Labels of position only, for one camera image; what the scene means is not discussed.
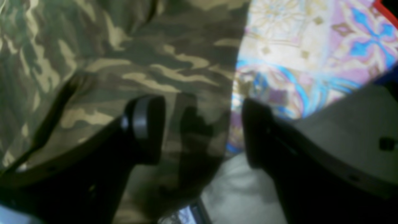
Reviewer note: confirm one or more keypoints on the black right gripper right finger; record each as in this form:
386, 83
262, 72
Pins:
312, 186

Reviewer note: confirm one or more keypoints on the patterned tile tablecloth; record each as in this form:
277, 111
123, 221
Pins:
299, 56

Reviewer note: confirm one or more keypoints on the camouflage T-shirt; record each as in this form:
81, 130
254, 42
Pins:
70, 67

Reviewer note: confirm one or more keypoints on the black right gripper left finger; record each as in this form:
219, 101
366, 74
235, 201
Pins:
85, 184

